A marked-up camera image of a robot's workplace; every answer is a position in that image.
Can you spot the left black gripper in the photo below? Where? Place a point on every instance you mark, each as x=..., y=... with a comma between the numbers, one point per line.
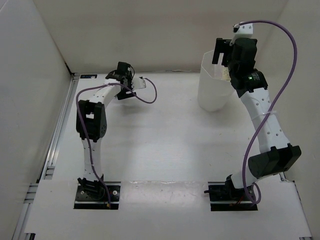
x=122, y=95

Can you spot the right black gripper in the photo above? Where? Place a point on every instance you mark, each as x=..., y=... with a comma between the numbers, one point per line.
x=222, y=46

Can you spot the large green label bottle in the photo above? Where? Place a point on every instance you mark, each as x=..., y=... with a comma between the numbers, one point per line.
x=225, y=74

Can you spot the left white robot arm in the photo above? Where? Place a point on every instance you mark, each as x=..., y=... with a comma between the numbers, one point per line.
x=91, y=123

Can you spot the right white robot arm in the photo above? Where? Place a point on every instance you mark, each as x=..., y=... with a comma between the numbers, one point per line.
x=277, y=154

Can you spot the white plastic bin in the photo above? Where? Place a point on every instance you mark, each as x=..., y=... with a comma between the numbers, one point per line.
x=213, y=92

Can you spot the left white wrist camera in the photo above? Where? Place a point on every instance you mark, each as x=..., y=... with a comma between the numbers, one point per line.
x=138, y=83

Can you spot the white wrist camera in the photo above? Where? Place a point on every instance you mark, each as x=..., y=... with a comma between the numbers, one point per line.
x=242, y=31
x=138, y=83

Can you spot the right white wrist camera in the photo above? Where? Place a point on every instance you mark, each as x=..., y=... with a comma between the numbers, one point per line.
x=242, y=31

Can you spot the left aluminium frame rail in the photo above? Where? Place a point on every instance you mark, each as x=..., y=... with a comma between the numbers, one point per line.
x=49, y=162

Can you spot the aluminium frame rail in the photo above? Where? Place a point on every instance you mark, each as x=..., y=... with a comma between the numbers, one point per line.
x=274, y=210
x=49, y=162

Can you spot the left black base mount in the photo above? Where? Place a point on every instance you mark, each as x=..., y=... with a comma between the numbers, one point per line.
x=85, y=201

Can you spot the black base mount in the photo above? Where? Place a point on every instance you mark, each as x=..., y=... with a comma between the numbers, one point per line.
x=223, y=198
x=85, y=201

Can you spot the right aluminium frame rail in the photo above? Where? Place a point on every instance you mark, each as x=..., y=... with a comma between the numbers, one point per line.
x=274, y=210

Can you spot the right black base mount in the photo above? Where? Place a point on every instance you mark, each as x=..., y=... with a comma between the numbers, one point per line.
x=223, y=198

